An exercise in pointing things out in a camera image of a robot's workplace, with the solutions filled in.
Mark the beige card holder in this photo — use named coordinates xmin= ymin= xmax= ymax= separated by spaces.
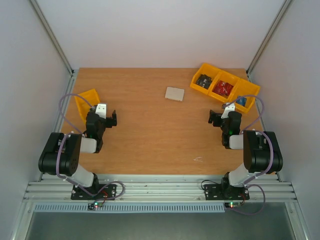
xmin=164 ymin=86 xmax=185 ymax=102

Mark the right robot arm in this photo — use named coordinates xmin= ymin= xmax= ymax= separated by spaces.
xmin=208 ymin=110 xmax=283 ymax=199

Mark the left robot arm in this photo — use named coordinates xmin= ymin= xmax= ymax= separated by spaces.
xmin=38 ymin=108 xmax=117 ymax=199

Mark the blue card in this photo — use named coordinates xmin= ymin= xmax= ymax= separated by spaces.
xmin=236 ymin=96 xmax=247 ymax=107

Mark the red cards stack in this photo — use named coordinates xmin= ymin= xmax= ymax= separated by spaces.
xmin=213 ymin=80 xmax=234 ymax=97

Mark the black cards stack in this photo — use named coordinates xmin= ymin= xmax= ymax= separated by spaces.
xmin=195 ymin=74 xmax=212 ymax=90

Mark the yellow bin with black cards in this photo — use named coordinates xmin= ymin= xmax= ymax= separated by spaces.
xmin=189 ymin=63 xmax=223 ymax=95

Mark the yellow bin with red cards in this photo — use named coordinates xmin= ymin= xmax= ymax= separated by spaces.
xmin=208 ymin=70 xmax=240 ymax=103

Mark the yellow bin with blue card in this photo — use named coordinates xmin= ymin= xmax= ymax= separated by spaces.
xmin=228 ymin=78 xmax=261 ymax=113

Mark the single yellow bin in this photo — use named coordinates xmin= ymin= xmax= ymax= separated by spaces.
xmin=74 ymin=88 xmax=101 ymax=124

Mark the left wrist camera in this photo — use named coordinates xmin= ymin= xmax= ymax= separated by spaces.
xmin=95 ymin=103 xmax=107 ymax=119

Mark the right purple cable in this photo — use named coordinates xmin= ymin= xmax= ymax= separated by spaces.
xmin=226 ymin=94 xmax=275 ymax=216

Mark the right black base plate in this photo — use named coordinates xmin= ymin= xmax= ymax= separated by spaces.
xmin=204 ymin=184 xmax=250 ymax=201

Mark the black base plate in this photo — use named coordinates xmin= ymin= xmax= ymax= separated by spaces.
xmin=204 ymin=184 xmax=250 ymax=201
xmin=70 ymin=184 xmax=117 ymax=201

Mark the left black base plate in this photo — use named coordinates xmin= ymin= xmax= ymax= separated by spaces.
xmin=70 ymin=184 xmax=117 ymax=201

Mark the aluminium rail frame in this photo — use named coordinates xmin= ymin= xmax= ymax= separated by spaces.
xmin=12 ymin=68 xmax=310 ymax=240

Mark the grey slotted cable duct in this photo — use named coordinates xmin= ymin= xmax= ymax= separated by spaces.
xmin=34 ymin=202 xmax=225 ymax=214

